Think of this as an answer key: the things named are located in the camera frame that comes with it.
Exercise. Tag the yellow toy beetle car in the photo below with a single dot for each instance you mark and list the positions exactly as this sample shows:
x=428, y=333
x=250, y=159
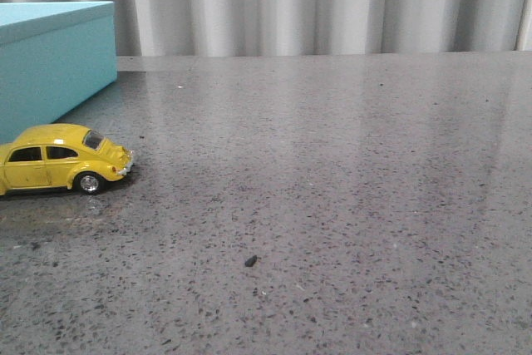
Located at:
x=62, y=156

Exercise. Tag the small black debris piece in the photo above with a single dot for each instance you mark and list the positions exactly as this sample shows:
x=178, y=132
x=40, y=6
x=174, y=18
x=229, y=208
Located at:
x=251, y=261

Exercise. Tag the light blue storage box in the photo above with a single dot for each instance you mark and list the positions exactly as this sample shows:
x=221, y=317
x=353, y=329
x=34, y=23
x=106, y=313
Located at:
x=54, y=56

